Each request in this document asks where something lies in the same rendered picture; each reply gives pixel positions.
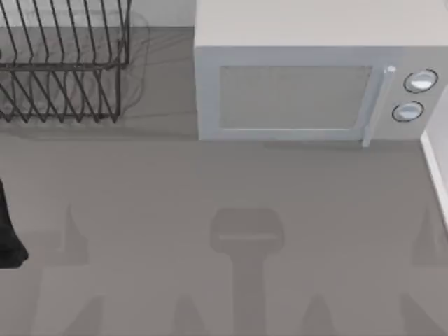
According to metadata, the small microwave knob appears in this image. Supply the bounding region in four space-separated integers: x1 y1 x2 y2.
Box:
391 101 425 123

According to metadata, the pale microwave oven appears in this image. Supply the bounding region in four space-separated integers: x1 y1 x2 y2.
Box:
193 0 448 148

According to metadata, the dark wire dish rack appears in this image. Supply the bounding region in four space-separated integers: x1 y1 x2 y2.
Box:
0 0 133 124

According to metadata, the metal microwave door handle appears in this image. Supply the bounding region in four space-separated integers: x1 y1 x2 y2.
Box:
361 64 398 148

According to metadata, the large microwave knob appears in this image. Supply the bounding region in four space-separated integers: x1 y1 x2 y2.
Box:
403 69 440 94

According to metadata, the microwave oven door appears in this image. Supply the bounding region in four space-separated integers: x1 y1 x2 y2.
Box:
195 47 386 141

